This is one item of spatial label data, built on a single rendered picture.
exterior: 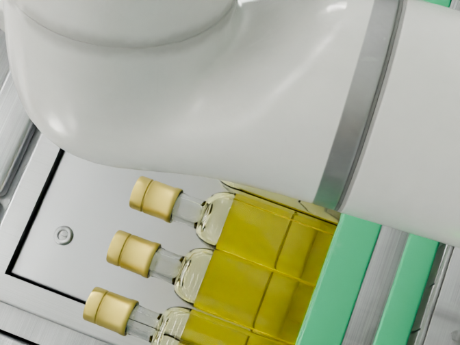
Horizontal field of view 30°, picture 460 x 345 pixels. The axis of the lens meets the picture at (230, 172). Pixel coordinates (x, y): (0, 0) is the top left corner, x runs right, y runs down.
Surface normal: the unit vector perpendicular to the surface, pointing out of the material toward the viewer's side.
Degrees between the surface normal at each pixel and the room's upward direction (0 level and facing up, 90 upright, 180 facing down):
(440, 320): 90
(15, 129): 90
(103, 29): 110
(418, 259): 90
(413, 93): 92
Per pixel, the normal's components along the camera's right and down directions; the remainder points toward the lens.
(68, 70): -0.35, 0.68
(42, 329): -0.03, -0.25
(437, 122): -0.11, 0.13
